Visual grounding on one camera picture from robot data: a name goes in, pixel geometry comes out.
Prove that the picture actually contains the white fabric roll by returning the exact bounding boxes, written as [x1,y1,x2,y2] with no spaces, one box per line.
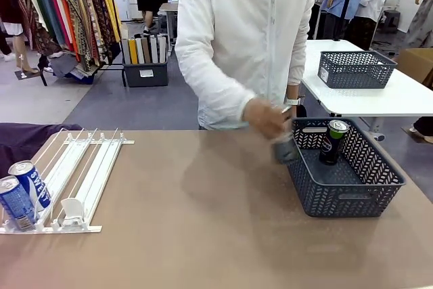
[150,35,159,64]
[135,37,145,65]
[157,35,168,64]

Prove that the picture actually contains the dark purple cloth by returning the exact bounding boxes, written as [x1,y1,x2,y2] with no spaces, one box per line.
[0,123,83,181]

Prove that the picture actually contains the brown fabric roll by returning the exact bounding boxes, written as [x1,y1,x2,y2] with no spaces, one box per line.
[141,36,152,64]

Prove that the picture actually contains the brown cardboard box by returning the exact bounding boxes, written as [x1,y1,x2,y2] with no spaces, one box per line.
[395,47,433,89]

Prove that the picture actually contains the black clothes rack frame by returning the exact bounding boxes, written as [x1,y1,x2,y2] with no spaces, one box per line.
[97,0,128,87]

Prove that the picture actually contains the white wire can dispenser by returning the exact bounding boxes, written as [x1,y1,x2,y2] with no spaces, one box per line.
[0,128,135,235]

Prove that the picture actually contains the yellow hanging garment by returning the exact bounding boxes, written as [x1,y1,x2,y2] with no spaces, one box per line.
[94,0,122,43]

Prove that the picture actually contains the dark patterned hanging garment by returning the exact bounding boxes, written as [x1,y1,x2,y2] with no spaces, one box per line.
[80,0,113,64]

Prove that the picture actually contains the person's right hand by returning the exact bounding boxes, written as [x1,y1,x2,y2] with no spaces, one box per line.
[242,97,292,140]

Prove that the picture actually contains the bare mannequin legs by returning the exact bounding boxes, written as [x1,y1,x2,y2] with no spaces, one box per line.
[12,31,41,79]

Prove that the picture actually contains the grey background desk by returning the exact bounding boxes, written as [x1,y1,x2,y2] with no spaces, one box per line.
[158,2,179,45]

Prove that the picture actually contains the green hanging garment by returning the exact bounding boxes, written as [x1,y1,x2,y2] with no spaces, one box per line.
[27,0,58,40]

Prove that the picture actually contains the person in white jacket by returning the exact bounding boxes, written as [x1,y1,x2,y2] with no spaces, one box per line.
[175,0,315,131]

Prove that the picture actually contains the white dispenser pusher paddle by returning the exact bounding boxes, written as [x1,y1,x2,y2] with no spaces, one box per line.
[60,197,84,219]

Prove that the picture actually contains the olive patterned hanging garment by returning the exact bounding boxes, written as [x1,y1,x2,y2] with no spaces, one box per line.
[57,0,94,70]

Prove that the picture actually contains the grey cloth pile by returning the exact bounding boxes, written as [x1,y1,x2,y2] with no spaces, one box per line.
[49,51,99,84]

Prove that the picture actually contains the seated person's dark leg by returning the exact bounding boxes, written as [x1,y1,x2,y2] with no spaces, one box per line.
[409,116,433,144]

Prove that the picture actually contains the black mannequin stand pole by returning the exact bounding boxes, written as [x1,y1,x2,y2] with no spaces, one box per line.
[333,0,360,42]

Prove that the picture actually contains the brown patterned hanging garment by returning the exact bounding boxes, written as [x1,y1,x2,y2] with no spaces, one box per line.
[16,0,52,56]

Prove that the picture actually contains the grey storage bin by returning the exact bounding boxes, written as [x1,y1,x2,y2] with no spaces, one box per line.
[123,61,169,88]

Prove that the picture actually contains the orange hanging garment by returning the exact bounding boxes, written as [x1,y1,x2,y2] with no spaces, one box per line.
[60,3,81,62]

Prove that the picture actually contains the grey basket with white label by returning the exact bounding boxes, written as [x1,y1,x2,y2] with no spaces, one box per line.
[317,50,398,89]

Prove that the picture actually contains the black plastic stool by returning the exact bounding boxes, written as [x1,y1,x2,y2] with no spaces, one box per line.
[383,9,402,35]

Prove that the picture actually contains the pink hanging garment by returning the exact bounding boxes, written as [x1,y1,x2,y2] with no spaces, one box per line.
[42,0,72,50]

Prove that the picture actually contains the person's left forearm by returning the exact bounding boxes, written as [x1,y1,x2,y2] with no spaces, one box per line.
[286,65,302,99]

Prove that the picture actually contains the person's right forearm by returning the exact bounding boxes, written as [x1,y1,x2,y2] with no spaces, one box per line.
[192,74,258,125]

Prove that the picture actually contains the black Pepsi can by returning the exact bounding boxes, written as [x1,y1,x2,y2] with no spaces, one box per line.
[319,119,350,166]
[271,131,301,165]

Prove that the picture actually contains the mannequin in grey dress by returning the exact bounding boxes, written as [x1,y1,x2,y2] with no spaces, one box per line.
[404,0,433,49]

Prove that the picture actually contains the grey plastic woven basket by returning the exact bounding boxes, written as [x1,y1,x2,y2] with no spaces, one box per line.
[286,117,407,219]

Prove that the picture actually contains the white side table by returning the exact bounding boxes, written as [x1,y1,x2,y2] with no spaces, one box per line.
[300,39,433,143]

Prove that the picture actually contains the blue Pocari Sweat can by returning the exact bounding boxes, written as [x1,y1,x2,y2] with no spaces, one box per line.
[7,160,53,214]
[0,176,37,233]

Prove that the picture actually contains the small white air purifier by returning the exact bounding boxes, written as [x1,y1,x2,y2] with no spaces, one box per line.
[113,0,131,22]

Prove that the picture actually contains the yellow fabric roll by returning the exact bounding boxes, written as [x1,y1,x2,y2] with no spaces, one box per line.
[128,38,139,65]

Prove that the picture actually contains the grey fabric roll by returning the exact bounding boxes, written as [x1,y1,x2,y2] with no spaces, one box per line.
[121,39,131,65]

